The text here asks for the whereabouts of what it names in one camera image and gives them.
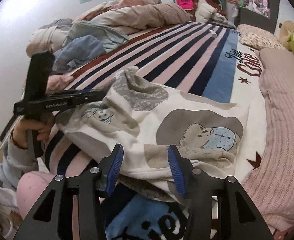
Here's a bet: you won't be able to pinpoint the cluttered desk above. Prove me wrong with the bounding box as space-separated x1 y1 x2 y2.
238 0 272 28

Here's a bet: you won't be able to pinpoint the brown plush toy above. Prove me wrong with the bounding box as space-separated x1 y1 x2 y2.
277 21 294 46

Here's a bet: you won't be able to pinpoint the pale blue garment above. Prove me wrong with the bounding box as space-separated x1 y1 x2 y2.
62 21 130 53

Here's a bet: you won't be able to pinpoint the bear print pants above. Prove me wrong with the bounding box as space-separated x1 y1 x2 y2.
53 66 250 203

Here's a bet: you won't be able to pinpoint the pink dotted cloth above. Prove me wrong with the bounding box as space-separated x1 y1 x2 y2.
16 172 105 220

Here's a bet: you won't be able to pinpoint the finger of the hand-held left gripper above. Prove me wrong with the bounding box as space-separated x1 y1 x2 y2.
72 89 107 106

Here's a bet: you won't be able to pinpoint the person's left hand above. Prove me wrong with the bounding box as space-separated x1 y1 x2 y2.
12 115 54 150

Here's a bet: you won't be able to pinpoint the floral pillow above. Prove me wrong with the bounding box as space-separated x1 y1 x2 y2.
239 24 286 51

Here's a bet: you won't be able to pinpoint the red bracelet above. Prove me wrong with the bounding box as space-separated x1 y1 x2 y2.
10 131 28 150

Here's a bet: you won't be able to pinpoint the pile of clothes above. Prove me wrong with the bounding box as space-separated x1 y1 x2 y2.
190 0 228 23

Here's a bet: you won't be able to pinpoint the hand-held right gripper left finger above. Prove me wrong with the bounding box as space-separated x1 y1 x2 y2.
12 143 124 240

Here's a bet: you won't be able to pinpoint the striped printed blanket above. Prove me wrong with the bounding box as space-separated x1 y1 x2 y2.
42 21 272 240

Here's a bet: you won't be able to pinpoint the pink ribbed pillow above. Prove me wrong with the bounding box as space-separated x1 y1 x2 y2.
237 49 294 232

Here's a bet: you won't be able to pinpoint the white headboard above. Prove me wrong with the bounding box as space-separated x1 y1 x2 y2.
274 0 294 43

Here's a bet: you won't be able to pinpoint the pink checked cloth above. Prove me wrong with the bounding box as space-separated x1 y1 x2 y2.
47 76 74 91

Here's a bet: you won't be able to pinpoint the light blue jeans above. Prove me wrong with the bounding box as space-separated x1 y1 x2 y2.
51 35 107 74

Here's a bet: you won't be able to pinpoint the pink and white duvet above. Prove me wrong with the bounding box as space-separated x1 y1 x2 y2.
26 0 192 55

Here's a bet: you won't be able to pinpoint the person's left forearm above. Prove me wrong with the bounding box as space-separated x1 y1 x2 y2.
2 140 41 182

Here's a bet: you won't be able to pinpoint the pink shopping bag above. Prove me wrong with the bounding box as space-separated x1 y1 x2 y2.
176 0 195 11

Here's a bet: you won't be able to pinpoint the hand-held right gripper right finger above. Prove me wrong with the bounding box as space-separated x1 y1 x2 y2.
167 144 275 240

